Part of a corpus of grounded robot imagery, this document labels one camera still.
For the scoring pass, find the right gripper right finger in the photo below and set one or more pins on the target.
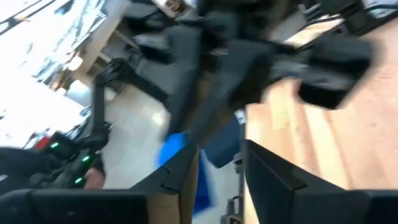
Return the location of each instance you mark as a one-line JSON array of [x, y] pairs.
[[311, 205]]

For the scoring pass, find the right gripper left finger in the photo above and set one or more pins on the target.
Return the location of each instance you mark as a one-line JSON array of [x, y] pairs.
[[93, 207]]

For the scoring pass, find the dark blue toy brick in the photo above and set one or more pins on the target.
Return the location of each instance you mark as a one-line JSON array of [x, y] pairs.
[[224, 146]]

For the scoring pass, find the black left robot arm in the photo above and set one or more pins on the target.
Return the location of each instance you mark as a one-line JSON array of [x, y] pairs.
[[242, 68]]

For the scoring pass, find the person's hand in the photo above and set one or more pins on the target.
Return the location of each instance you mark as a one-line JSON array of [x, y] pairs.
[[93, 179]]

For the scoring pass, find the bright blue object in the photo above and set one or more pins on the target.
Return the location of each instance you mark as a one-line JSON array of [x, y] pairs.
[[172, 147]]

